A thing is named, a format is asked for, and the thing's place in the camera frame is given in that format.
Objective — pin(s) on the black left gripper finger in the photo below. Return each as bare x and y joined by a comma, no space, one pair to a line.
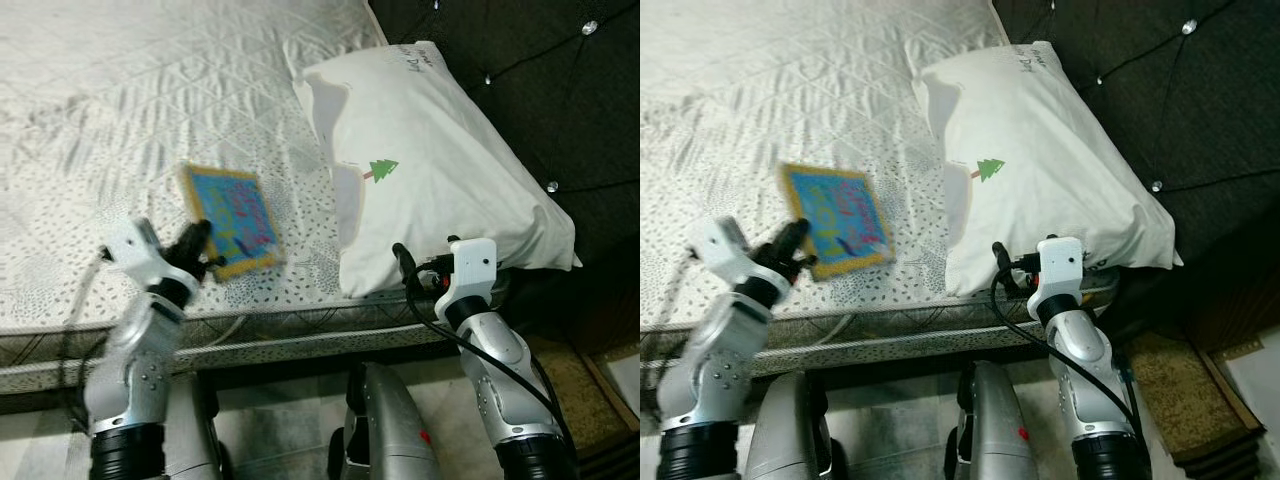
793,238
197,238
806,268
212,268

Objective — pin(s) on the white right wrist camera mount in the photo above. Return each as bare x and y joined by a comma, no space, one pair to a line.
472,265
1062,262

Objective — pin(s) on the white quilted mattress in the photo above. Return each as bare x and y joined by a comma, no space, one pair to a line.
760,100
130,100

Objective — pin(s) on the silver robot leg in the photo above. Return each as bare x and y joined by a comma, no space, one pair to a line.
195,440
385,430
790,440
990,430

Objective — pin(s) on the brown floor rug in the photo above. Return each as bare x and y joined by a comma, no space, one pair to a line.
1180,390
580,390

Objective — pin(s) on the white pillow tree print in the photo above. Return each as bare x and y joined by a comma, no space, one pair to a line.
1050,200
440,200

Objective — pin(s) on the silver left robot leg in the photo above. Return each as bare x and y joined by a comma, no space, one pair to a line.
790,440
195,440

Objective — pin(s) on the silver right robot leg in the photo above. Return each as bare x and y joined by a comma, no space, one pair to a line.
990,430
385,430

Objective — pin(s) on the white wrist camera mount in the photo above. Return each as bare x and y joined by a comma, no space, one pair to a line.
730,245
472,265
135,250
1062,262

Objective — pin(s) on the dark tufted headboard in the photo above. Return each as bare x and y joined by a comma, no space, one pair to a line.
560,110
1200,110

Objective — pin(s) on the dark bed frame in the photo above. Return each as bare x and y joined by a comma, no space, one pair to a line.
880,358
280,362

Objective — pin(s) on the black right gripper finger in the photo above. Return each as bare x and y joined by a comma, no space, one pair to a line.
403,262
1000,262

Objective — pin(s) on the yellow blue children's book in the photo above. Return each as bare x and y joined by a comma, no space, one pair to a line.
235,215
840,215

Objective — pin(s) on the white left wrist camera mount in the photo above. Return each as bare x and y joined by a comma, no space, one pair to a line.
730,245
135,250

